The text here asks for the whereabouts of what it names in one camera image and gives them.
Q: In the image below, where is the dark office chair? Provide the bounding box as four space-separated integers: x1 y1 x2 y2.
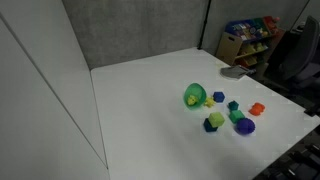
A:
266 14 320 96

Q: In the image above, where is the purple spiky ball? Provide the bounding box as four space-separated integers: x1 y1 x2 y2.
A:
235 117 256 136

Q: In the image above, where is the green cube block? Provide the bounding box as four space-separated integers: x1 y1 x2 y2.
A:
228 109 246 124

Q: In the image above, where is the black perforated base board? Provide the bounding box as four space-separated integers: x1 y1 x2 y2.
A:
253 124 320 180

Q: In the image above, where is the blue hexagonal block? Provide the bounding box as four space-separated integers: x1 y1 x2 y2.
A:
212 91 226 103

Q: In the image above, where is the dark blue cube block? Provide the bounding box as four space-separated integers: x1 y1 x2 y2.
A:
203 117 219 133

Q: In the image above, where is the green plastic bowl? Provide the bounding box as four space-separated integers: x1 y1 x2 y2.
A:
182 82 207 110

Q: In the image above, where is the small yellow toy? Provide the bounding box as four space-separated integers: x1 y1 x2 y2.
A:
187 94 199 107

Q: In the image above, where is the wooden toy storage shelf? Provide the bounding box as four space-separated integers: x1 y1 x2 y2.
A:
215 15 286 69

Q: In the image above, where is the teal notched block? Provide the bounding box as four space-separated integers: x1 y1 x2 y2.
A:
227 100 240 112

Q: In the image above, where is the grey metal plate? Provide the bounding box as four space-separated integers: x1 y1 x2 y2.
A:
220 65 250 80

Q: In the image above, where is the lime green block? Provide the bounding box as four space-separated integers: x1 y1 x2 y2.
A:
208 111 226 128

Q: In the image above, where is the black stand pole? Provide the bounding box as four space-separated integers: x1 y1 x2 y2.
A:
197 0 213 51

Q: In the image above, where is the orange notched block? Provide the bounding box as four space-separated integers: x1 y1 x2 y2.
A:
248 102 267 117

